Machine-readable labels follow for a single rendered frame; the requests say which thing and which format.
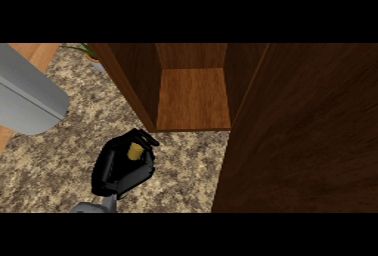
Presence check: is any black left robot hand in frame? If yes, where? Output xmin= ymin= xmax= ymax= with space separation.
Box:
xmin=90 ymin=127 xmax=162 ymax=200

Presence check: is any yellow wine bottle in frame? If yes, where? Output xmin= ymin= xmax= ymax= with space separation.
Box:
xmin=125 ymin=142 xmax=146 ymax=161

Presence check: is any brown wooden cabinet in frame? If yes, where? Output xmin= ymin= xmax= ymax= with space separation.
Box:
xmin=87 ymin=43 xmax=271 ymax=134

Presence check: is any dark brown cabinet door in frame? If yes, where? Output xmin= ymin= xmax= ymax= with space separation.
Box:
xmin=209 ymin=43 xmax=378 ymax=214

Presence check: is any grey rounded appliance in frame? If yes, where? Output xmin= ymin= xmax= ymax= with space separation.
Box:
xmin=0 ymin=43 xmax=71 ymax=136

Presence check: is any green potted plant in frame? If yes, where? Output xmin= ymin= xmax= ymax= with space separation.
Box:
xmin=60 ymin=43 xmax=107 ymax=74

